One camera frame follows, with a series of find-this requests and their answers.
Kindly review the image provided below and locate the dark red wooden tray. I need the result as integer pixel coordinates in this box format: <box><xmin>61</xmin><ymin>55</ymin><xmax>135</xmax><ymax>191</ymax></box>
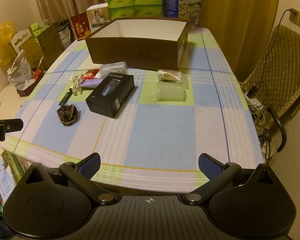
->
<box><xmin>16</xmin><ymin>76</ymin><xmax>44</xmax><ymax>97</ymax></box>

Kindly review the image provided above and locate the yellow plastic bag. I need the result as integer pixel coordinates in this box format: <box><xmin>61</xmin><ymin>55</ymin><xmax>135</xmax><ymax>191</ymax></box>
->
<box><xmin>0</xmin><ymin>21</ymin><xmax>17</xmax><ymax>63</ymax></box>

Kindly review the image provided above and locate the beige wall socket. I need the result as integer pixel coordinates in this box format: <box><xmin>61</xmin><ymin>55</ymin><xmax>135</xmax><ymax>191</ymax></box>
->
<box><xmin>289</xmin><ymin>7</ymin><xmax>300</xmax><ymax>25</ymax></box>

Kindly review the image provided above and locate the black shaver box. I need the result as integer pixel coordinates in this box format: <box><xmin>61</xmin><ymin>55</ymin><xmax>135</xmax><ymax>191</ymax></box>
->
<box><xmin>85</xmin><ymin>73</ymin><xmax>135</xmax><ymax>118</ymax></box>

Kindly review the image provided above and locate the clear plastic packet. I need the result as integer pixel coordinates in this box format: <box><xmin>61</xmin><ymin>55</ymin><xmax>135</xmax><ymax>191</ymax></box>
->
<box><xmin>100</xmin><ymin>61</ymin><xmax>128</xmax><ymax>77</ymax></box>

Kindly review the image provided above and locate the chair with quilted cover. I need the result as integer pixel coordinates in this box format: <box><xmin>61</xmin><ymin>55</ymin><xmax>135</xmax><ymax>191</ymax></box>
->
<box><xmin>240</xmin><ymin>25</ymin><xmax>300</xmax><ymax>117</ymax></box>

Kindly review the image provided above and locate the translucent plastic container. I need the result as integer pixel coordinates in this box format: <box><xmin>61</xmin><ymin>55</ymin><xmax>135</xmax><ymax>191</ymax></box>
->
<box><xmin>156</xmin><ymin>81</ymin><xmax>187</xmax><ymax>102</ymax></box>

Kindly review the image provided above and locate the white plastic hair clip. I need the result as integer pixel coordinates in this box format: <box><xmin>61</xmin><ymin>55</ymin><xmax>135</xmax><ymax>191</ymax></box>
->
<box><xmin>69</xmin><ymin>72</ymin><xmax>84</xmax><ymax>97</ymax></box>

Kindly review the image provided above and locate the yellowish carton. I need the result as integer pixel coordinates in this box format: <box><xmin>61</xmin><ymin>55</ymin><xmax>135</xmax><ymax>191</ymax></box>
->
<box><xmin>19</xmin><ymin>38</ymin><xmax>48</xmax><ymax>71</ymax></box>

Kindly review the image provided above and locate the purple tube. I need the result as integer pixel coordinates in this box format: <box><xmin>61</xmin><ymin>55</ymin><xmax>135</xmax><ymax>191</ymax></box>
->
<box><xmin>79</xmin><ymin>78</ymin><xmax>102</xmax><ymax>88</ymax></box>

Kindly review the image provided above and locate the golden brown curtain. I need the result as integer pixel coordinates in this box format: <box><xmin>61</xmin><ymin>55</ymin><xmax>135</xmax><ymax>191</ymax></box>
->
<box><xmin>201</xmin><ymin>0</ymin><xmax>280</xmax><ymax>80</ymax></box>

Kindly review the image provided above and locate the printed blue-green carton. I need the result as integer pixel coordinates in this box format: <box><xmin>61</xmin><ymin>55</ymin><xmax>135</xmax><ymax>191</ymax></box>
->
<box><xmin>0</xmin><ymin>150</ymin><xmax>28</xmax><ymax>207</ymax></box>

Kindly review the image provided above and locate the tall brown carton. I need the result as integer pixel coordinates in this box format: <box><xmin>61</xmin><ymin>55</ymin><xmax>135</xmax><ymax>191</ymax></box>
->
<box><xmin>36</xmin><ymin>24</ymin><xmax>65</xmax><ymax>67</ymax></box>

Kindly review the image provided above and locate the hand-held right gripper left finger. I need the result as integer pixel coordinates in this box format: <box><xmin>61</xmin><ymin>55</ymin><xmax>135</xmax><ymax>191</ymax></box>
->
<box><xmin>21</xmin><ymin>153</ymin><xmax>118</xmax><ymax>205</ymax></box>

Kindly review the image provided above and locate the bag of cotton swabs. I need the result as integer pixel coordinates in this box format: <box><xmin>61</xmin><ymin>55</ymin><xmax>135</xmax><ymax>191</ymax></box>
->
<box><xmin>157</xmin><ymin>69</ymin><xmax>185</xmax><ymax>83</ymax></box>

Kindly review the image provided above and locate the white carved chair back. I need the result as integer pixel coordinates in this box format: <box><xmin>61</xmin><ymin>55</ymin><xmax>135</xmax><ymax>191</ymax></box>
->
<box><xmin>10</xmin><ymin>28</ymin><xmax>34</xmax><ymax>55</ymax></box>

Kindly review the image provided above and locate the crumpled clear plastic bag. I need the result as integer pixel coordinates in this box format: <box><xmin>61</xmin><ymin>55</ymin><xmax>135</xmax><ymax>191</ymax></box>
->
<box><xmin>7</xmin><ymin>50</ymin><xmax>35</xmax><ymax>90</ymax></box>

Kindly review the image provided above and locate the brown cardboard box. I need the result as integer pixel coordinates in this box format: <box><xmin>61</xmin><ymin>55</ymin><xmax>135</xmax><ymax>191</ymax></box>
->
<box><xmin>85</xmin><ymin>17</ymin><xmax>189</xmax><ymax>71</ymax></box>

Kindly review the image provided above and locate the white product box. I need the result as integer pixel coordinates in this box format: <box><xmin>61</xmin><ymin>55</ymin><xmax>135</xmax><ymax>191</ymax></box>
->
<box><xmin>86</xmin><ymin>4</ymin><xmax>111</xmax><ymax>33</ymax></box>

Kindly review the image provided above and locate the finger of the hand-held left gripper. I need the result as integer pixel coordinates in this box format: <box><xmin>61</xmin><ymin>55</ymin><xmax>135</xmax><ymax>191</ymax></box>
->
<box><xmin>0</xmin><ymin>118</ymin><xmax>24</xmax><ymax>132</ymax></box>

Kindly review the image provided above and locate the light green tissue bundle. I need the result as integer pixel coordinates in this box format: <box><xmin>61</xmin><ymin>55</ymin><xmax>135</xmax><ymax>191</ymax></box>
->
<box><xmin>30</xmin><ymin>21</ymin><xmax>50</xmax><ymax>38</ymax></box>

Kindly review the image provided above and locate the dark green lip balm tube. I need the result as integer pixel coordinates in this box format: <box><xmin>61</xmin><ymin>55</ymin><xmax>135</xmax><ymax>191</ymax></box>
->
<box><xmin>61</xmin><ymin>88</ymin><xmax>73</xmax><ymax>105</ymax></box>

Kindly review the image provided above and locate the red gift box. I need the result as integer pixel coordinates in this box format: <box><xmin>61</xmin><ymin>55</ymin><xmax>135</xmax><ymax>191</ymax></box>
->
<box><xmin>70</xmin><ymin>12</ymin><xmax>92</xmax><ymax>41</ymax></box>

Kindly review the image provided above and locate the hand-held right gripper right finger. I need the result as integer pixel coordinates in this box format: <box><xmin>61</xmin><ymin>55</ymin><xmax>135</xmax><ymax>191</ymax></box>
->
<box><xmin>184</xmin><ymin>153</ymin><xmax>278</xmax><ymax>205</ymax></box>

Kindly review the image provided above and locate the dark fabric hair clip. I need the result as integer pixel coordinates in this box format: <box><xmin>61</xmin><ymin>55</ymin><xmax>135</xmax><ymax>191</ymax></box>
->
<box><xmin>56</xmin><ymin>103</ymin><xmax>80</xmax><ymax>125</ymax></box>

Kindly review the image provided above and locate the checked cloth-covered desktop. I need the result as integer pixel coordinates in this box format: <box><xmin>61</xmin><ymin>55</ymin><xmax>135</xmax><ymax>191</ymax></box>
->
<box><xmin>4</xmin><ymin>26</ymin><xmax>264</xmax><ymax>188</ymax></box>

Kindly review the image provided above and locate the white power strip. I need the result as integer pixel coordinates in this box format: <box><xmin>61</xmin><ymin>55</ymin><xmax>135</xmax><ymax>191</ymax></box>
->
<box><xmin>244</xmin><ymin>94</ymin><xmax>264</xmax><ymax>111</ymax></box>

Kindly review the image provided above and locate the stack of metal bowls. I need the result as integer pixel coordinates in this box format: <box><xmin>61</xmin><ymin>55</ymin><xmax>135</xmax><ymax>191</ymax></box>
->
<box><xmin>57</xmin><ymin>21</ymin><xmax>72</xmax><ymax>48</ymax></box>

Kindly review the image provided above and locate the blue milk carton box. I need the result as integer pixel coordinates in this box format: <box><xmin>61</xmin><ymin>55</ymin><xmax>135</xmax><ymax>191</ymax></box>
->
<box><xmin>161</xmin><ymin>0</ymin><xmax>203</xmax><ymax>30</ymax></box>

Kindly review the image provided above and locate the black charger cable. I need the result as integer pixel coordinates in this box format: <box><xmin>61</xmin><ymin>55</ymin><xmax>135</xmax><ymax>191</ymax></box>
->
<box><xmin>247</xmin><ymin>8</ymin><xmax>297</xmax><ymax>98</ymax></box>

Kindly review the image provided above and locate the red snack packet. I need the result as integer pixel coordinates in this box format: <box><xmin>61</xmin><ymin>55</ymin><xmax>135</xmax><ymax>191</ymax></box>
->
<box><xmin>81</xmin><ymin>69</ymin><xmax>100</xmax><ymax>80</ymax></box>

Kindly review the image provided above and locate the black curved hose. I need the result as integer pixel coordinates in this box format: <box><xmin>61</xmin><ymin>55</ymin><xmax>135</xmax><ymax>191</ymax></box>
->
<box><xmin>266</xmin><ymin>106</ymin><xmax>288</xmax><ymax>155</ymax></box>

